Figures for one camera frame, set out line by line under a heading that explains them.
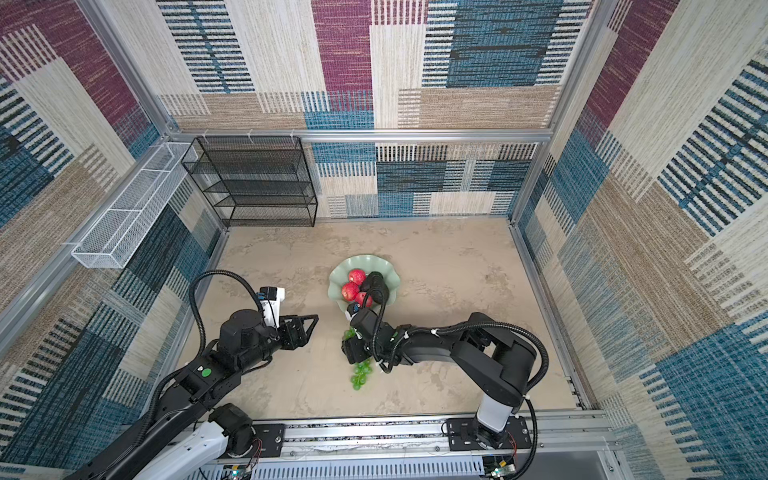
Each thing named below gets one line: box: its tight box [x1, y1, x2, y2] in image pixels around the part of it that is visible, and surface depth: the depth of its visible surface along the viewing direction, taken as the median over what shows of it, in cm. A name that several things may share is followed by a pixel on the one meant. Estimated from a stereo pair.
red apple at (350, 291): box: [341, 281, 359, 301], surface depth 97 cm
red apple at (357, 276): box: [348, 268, 367, 285], surface depth 101 cm
